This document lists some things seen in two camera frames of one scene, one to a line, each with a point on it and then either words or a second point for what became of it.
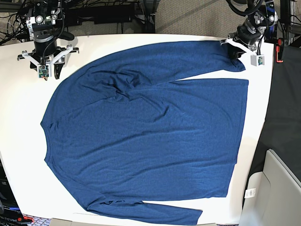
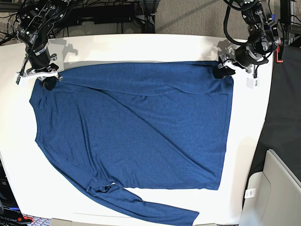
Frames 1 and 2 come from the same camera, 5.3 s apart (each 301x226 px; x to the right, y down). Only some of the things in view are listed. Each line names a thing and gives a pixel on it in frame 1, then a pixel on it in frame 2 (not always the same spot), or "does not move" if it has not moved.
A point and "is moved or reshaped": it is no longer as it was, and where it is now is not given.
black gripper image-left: x=45 y=50 to x=40 y=61
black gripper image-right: x=247 y=36 to x=244 y=57
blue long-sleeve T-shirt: x=123 y=128 is moved or reshaped
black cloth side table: x=282 y=133 does not move
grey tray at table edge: x=59 y=222 does not move
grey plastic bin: x=273 y=197 does not move
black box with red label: x=10 y=214 does not move
